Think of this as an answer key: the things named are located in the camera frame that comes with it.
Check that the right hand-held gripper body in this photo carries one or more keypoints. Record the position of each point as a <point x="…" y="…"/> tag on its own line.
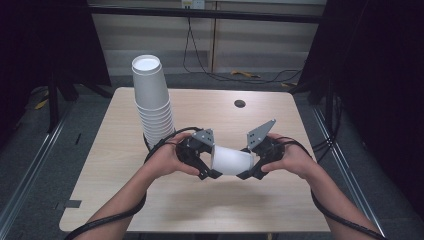
<point x="266" y="143"/>

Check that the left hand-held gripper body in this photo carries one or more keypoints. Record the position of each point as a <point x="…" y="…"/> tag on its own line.
<point x="195" y="145"/>

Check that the white paper cup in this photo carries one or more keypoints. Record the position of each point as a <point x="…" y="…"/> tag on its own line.
<point x="232" y="161"/>

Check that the stack of white cups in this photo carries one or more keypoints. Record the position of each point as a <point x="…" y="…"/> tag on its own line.
<point x="151" y="100"/>

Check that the person's right hand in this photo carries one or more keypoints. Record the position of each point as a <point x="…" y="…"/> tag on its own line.
<point x="293" y="158"/>

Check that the person's left hand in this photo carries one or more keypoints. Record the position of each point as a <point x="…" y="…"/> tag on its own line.
<point x="165" y="160"/>

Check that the round dark table hole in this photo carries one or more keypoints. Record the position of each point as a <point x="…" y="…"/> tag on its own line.
<point x="239" y="103"/>

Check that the yellow strip on floor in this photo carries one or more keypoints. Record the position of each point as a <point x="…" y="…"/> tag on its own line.
<point x="245" y="73"/>

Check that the black curtain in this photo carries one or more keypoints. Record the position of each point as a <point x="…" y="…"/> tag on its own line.
<point x="43" y="43"/>
<point x="376" y="83"/>

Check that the black horizontal bar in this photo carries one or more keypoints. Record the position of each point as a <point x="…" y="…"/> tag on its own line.
<point x="200" y="14"/>

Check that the black metal stand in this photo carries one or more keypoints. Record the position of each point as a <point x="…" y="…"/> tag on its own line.
<point x="53" y="103"/>

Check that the yellow tape piece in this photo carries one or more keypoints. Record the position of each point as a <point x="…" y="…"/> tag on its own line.
<point x="41" y="103"/>

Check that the metal floor rail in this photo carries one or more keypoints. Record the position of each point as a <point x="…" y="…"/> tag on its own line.
<point x="346" y="166"/>
<point x="30" y="170"/>

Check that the white wall socket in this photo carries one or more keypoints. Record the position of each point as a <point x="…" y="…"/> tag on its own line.
<point x="193" y="4"/>

